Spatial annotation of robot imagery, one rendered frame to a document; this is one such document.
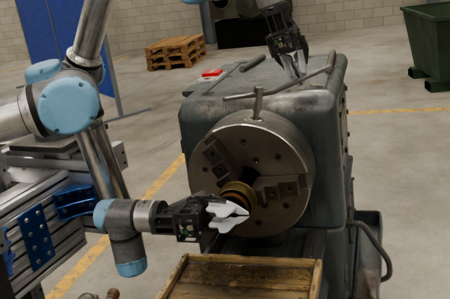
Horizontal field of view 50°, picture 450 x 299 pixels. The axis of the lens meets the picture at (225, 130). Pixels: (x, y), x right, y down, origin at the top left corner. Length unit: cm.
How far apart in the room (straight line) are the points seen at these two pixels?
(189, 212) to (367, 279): 88
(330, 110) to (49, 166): 89
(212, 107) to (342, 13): 987
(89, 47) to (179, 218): 74
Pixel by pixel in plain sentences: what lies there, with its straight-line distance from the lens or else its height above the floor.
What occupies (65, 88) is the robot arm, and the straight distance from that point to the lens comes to 102.
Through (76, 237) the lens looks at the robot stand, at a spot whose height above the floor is 85.
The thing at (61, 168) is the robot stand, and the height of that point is 107.
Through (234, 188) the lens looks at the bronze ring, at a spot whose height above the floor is 112.
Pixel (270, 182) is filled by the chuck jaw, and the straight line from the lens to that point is 116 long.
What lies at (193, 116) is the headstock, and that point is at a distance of 137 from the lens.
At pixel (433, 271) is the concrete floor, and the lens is 279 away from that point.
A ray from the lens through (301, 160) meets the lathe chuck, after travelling 117.
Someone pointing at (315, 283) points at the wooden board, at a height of 90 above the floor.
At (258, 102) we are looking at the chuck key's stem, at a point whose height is 128.
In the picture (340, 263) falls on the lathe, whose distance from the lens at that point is 149.
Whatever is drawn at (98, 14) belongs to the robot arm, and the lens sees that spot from 155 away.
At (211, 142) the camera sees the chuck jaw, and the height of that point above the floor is 120.
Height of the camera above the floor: 159
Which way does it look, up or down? 18 degrees down
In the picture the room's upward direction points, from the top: 8 degrees counter-clockwise
